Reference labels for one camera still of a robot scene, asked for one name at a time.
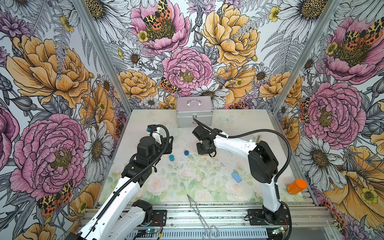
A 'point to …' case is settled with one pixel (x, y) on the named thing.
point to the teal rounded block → (171, 157)
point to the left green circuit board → (151, 231)
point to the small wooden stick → (258, 139)
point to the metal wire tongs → (213, 231)
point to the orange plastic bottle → (296, 186)
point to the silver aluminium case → (200, 108)
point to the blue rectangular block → (236, 177)
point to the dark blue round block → (186, 152)
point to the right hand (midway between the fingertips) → (204, 154)
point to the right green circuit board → (277, 230)
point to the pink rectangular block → (205, 155)
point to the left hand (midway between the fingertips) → (170, 142)
